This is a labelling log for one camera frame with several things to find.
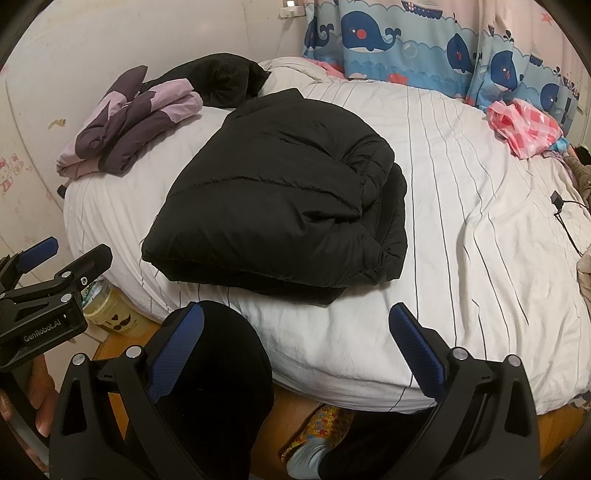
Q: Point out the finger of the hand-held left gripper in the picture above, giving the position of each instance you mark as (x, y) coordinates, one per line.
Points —
(39, 251)
(87, 263)

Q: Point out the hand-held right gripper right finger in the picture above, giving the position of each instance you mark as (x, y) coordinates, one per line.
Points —
(415, 344)

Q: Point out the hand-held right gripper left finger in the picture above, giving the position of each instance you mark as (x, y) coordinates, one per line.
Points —
(178, 344)

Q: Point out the black puffer jacket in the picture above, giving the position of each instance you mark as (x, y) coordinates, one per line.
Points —
(277, 184)

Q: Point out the person's left hand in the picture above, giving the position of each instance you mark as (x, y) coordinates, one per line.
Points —
(44, 397)

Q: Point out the yellow plastic jar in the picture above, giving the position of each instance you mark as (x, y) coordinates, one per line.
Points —
(111, 309)

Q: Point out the person's leg in black trousers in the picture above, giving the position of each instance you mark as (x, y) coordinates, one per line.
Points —
(221, 378)

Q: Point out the white striped bed sheet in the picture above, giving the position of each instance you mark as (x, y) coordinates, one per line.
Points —
(461, 230)

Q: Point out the purple two-tone jacket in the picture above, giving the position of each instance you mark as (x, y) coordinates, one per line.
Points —
(124, 124)

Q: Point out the light blue sock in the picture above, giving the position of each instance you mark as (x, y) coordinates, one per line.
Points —
(304, 459)

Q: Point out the cream blanket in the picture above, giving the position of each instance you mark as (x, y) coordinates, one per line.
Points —
(586, 277)

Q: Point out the black garment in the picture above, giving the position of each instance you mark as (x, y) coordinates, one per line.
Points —
(217, 78)

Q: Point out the brown coat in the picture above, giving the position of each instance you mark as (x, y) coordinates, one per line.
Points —
(582, 180)

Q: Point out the pink checked cloth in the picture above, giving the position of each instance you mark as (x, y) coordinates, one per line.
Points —
(526, 129)

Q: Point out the pink blanket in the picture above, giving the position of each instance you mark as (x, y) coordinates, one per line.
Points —
(332, 68)

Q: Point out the whale print curtain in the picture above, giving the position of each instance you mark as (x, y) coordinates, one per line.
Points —
(392, 50)

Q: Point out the white wall socket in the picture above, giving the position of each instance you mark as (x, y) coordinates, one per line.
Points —
(292, 7)

